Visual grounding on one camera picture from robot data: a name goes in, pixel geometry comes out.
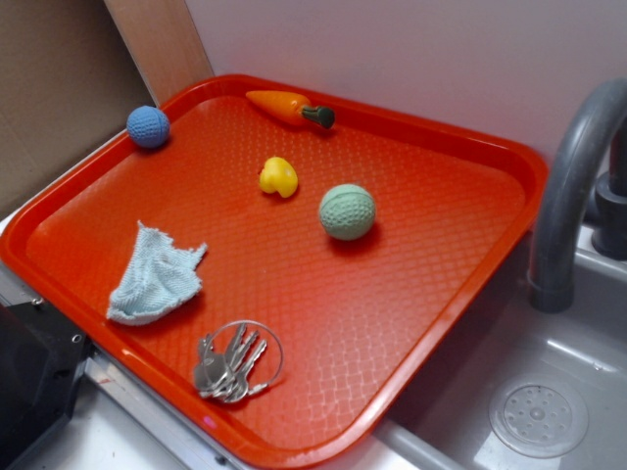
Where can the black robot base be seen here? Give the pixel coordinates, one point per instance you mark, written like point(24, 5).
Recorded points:
point(43, 355)

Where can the green textured ball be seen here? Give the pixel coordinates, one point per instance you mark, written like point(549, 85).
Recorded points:
point(347, 212)

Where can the blue textured ball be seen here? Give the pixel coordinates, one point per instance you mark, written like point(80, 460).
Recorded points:
point(148, 127)

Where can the red plastic tray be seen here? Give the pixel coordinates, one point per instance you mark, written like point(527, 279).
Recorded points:
point(356, 318)

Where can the yellow rubber duck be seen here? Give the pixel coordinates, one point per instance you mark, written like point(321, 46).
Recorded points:
point(278, 176)

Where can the orange toy carrot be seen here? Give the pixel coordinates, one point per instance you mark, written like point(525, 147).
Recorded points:
point(292, 108)

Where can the light blue cloth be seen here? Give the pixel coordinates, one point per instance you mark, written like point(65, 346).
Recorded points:
point(158, 279)

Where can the wooden board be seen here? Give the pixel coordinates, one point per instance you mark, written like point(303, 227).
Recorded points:
point(164, 44)

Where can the grey toy sink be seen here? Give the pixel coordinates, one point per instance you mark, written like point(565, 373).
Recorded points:
point(511, 387)

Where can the grey toy faucet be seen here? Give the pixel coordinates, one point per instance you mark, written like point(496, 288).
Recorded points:
point(589, 170)

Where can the brown cardboard panel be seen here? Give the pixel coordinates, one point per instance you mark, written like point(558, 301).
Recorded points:
point(67, 85)

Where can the silver keys on ring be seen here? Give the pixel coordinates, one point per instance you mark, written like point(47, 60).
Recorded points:
point(228, 358)

